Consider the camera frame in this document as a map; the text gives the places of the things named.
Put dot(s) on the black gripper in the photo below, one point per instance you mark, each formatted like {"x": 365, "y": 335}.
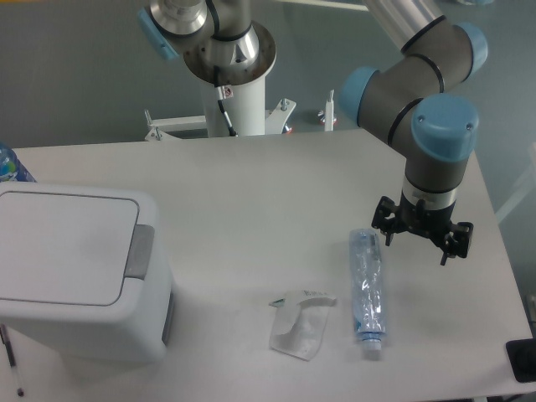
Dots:
{"x": 427, "y": 215}

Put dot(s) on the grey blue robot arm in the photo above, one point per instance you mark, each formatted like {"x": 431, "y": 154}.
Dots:
{"x": 409, "y": 107}

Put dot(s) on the white trash can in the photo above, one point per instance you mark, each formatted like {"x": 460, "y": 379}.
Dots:
{"x": 134, "y": 328}

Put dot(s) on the white trash can lid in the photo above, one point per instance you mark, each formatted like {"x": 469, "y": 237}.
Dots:
{"x": 64, "y": 249}

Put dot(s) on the crushed clear plastic bottle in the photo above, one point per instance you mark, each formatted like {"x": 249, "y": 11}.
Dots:
{"x": 369, "y": 319}

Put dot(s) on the white torn plastic wrapper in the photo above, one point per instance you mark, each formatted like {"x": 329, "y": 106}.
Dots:
{"x": 299, "y": 323}

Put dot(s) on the black device at table edge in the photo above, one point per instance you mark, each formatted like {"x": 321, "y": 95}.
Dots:
{"x": 521, "y": 355}

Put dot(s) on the grey lid push button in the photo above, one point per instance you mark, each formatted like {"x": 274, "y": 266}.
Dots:
{"x": 140, "y": 252}

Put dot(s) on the blue labelled water bottle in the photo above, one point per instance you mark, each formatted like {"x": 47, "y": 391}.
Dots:
{"x": 11, "y": 167}

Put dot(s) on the black white pen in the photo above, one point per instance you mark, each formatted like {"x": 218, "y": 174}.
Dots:
{"x": 12, "y": 360}

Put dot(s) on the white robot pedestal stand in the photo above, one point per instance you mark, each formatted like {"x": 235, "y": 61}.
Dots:
{"x": 231, "y": 75}

